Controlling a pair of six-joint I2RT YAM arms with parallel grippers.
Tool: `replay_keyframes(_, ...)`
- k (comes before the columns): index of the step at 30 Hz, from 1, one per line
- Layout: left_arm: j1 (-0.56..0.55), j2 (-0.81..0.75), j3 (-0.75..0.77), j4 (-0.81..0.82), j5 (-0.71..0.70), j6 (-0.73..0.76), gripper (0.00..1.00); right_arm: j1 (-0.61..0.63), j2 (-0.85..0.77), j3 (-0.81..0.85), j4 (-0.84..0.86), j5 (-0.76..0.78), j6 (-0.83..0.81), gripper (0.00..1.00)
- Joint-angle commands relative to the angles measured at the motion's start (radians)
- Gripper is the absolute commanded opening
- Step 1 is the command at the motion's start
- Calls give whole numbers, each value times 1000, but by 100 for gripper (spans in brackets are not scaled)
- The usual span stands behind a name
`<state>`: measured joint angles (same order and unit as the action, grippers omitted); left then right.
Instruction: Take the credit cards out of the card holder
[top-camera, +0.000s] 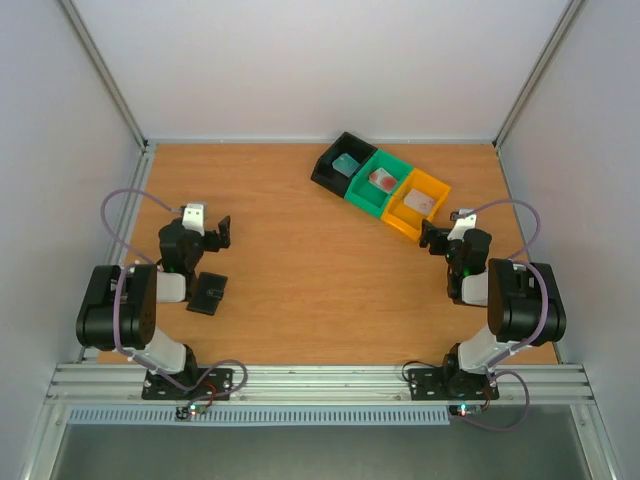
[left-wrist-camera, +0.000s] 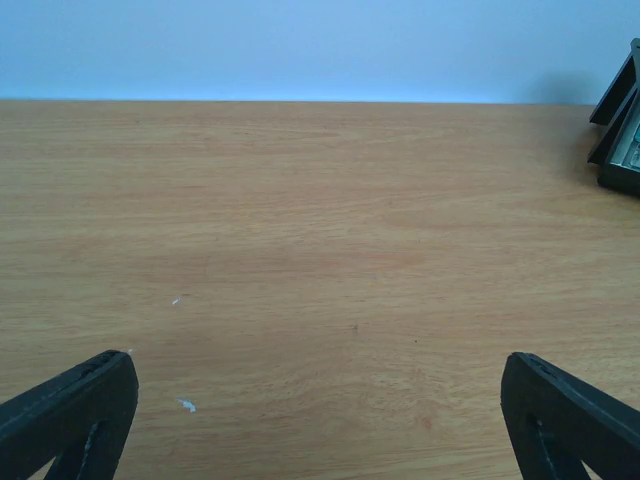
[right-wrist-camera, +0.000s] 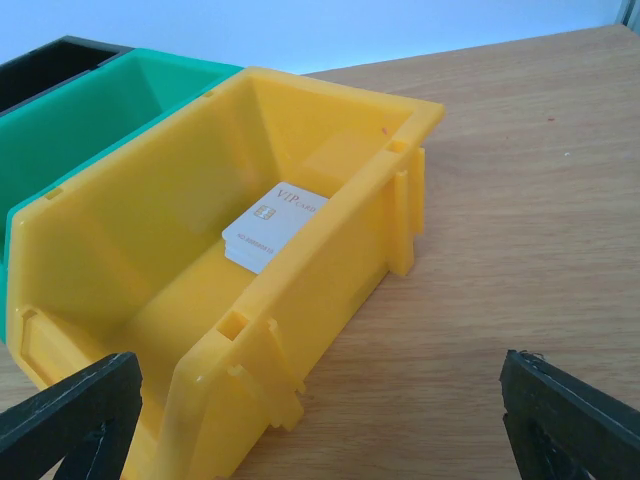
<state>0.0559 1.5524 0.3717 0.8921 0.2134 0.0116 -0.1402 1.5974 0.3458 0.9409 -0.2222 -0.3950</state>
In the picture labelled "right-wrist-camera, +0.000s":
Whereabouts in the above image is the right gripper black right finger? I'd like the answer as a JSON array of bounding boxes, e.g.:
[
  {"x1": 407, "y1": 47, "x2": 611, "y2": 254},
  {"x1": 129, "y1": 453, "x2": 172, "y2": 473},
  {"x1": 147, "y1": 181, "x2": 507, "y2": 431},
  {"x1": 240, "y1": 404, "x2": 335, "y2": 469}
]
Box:
[{"x1": 499, "y1": 350, "x2": 639, "y2": 479}]

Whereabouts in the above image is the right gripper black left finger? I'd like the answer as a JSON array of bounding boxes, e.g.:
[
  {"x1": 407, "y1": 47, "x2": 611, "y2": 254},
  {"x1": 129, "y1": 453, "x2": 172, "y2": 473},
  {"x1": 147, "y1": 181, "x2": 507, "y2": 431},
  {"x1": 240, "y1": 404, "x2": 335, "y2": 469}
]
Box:
[{"x1": 1, "y1": 352, "x2": 143, "y2": 479}]

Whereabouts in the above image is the yellow plastic bin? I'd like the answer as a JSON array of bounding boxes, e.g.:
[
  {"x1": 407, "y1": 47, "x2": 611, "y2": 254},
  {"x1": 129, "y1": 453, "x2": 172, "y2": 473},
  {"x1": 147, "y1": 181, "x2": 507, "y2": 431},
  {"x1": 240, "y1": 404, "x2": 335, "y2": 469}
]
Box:
[{"x1": 8, "y1": 67, "x2": 445, "y2": 479}]

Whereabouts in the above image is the green plastic bin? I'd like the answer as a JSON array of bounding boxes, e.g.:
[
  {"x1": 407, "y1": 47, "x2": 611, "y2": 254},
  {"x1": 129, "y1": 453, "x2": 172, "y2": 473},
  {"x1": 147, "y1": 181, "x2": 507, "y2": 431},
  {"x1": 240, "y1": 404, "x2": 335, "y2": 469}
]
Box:
[{"x1": 1, "y1": 49, "x2": 241, "y2": 347}]

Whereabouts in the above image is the black plastic bin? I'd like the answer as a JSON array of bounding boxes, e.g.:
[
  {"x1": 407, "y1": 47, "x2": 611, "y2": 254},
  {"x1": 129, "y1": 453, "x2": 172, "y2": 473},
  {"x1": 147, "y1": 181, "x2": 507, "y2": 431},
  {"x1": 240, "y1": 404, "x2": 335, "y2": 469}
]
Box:
[{"x1": 1, "y1": 36, "x2": 133, "y2": 116}]

